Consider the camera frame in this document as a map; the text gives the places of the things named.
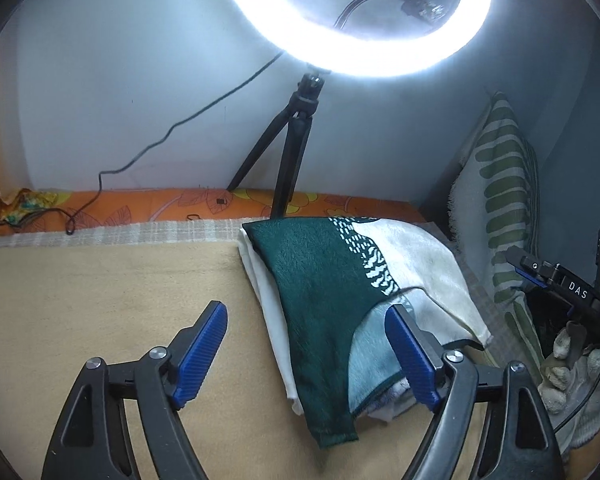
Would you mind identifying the grey checked sheet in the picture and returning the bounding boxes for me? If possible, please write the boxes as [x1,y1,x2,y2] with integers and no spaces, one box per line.
[0,216,512,362]

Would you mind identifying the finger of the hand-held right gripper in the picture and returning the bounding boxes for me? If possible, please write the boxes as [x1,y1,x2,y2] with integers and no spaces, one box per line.
[504,245,555,290]

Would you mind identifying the black power cable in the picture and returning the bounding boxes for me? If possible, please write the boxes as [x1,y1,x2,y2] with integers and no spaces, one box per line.
[64,51,287,236]

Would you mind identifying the gooseneck phone holder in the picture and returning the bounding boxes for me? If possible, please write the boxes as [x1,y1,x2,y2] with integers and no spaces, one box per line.
[333,0,454,29]

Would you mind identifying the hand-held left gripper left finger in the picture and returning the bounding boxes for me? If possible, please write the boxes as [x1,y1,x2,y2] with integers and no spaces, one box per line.
[41,300,229,480]

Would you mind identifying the person's right hand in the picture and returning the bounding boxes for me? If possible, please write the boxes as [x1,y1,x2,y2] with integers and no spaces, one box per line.
[536,320,600,454]

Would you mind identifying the green floral printed cloth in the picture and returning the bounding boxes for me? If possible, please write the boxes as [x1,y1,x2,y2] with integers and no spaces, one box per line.
[237,215,494,451]

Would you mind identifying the black tripod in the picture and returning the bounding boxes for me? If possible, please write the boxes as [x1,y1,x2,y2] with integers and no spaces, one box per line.
[227,67,327,222]

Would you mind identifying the orange floral bed sheet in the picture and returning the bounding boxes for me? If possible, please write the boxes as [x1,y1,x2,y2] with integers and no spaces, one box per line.
[0,187,427,227]

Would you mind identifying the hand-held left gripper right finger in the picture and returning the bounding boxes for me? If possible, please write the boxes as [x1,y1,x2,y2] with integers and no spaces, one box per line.
[384,304,567,480]

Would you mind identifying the green striped white pillow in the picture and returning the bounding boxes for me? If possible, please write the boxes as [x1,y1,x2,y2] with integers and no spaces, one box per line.
[447,91,550,377]

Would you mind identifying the white ring light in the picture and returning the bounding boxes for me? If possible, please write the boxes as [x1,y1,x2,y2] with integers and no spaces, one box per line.
[214,0,496,80]

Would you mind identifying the person's right forearm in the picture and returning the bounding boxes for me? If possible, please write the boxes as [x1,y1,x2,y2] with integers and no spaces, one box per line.
[561,425,600,480]

